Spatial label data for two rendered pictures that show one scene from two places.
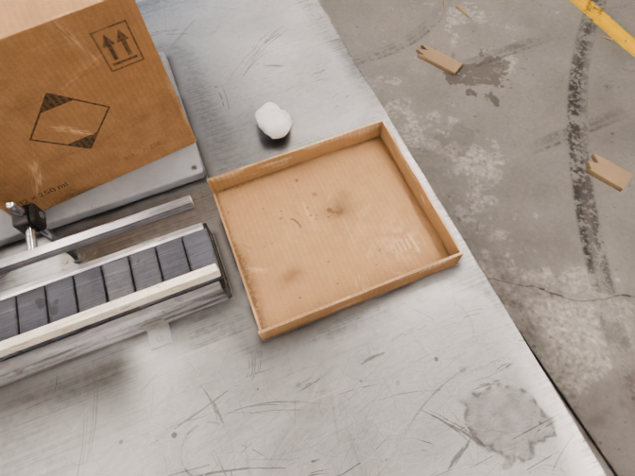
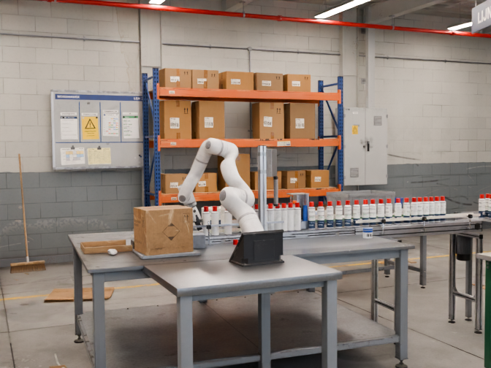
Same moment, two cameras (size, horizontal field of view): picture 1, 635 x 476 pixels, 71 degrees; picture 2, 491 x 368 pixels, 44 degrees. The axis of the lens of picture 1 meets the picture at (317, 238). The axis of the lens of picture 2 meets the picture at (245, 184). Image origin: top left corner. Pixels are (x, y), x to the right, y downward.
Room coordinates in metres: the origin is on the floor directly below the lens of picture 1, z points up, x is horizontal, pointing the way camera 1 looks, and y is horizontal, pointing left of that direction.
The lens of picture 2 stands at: (4.32, 0.72, 1.47)
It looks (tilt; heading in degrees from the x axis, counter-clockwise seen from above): 3 degrees down; 177
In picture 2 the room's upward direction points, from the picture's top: 1 degrees counter-clockwise
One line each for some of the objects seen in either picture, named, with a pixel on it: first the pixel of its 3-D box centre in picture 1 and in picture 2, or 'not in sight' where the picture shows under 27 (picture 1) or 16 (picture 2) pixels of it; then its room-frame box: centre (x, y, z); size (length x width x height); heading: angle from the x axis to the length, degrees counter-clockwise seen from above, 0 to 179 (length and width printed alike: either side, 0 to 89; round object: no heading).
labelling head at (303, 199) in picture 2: not in sight; (298, 211); (-0.20, 1.31, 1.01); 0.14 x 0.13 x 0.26; 107
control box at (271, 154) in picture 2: not in sight; (267, 162); (0.07, 1.06, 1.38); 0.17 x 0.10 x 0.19; 163
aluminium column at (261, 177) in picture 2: not in sight; (261, 194); (0.14, 1.02, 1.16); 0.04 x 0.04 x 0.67; 17
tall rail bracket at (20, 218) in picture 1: (51, 246); not in sight; (0.28, 0.36, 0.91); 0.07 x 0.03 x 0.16; 17
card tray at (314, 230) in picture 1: (328, 220); (106, 246); (0.32, -0.02, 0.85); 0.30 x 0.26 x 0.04; 107
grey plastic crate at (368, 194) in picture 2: not in sight; (360, 202); (-1.97, 2.19, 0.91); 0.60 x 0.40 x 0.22; 114
